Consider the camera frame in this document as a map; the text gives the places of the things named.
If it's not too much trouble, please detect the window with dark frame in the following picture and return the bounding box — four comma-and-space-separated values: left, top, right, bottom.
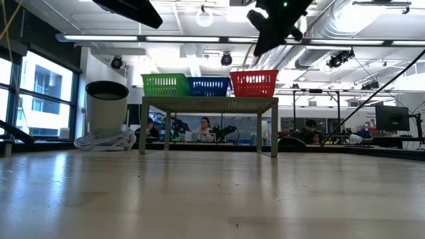
0, 42, 83, 140

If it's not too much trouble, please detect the grey-green perforated riser shelf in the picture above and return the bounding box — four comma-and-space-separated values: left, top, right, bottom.
139, 96, 281, 158

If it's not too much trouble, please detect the background black rig frame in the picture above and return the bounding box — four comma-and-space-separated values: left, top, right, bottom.
292, 88, 343, 133

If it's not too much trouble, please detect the white coiled cord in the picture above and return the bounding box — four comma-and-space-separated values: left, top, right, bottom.
73, 127, 137, 152

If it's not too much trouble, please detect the person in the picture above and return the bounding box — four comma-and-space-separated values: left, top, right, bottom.
135, 117, 161, 140
300, 118, 322, 145
191, 116, 215, 143

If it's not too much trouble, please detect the green plastic basket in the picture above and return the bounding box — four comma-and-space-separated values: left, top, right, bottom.
141, 72, 191, 98

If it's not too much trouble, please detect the black aluminium table frame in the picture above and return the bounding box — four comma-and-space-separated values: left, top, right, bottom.
0, 139, 425, 163

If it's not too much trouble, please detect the black ceiling camera cluster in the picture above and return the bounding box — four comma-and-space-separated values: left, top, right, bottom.
326, 48, 355, 69
361, 80, 381, 91

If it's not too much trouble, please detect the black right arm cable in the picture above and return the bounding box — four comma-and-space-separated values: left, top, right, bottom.
278, 48, 425, 149

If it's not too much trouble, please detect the blue plastic basket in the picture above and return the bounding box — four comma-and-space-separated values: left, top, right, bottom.
188, 76, 232, 98

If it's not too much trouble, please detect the red plastic basket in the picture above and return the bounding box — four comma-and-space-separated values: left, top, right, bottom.
229, 69, 281, 98

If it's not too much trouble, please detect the round white ceiling lamp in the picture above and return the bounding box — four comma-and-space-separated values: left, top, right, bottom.
195, 5, 214, 28

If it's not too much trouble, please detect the long ceiling light bar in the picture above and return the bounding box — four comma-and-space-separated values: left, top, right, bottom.
55, 32, 425, 47

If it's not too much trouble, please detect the white cylinder device dark top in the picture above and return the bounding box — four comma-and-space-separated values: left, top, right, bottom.
85, 80, 130, 137

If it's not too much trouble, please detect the silver ventilation duct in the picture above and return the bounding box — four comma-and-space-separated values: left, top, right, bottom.
248, 0, 366, 70

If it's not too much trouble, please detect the black computer monitor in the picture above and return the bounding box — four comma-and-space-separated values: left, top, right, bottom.
375, 104, 411, 132

